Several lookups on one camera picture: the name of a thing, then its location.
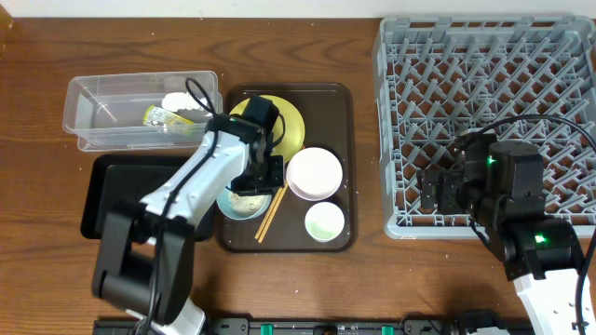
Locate yellow plate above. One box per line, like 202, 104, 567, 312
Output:
228, 94, 306, 164

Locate yellow green wrapper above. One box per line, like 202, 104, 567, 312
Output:
142, 105, 196, 135

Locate white tissue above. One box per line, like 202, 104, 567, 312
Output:
161, 92, 211, 113

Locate dark brown serving tray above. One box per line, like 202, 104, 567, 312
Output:
215, 83, 358, 254

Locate pink bowl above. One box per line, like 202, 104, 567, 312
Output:
286, 147, 344, 201

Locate rice leftovers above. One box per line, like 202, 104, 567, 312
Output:
228, 193, 267, 217

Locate white green cup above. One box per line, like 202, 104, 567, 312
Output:
305, 202, 345, 243

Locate clear plastic bin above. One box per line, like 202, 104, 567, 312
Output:
62, 71, 223, 152

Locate black waste tray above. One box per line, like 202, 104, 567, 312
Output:
80, 154, 188, 239

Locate grey dishwasher rack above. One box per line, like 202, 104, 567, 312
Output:
372, 16, 595, 239

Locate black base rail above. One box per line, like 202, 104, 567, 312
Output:
92, 311, 532, 335

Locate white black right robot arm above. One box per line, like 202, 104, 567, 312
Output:
416, 133, 595, 334

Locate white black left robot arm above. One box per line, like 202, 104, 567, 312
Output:
92, 114, 283, 334

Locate light blue bowl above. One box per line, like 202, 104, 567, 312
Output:
216, 189, 272, 221

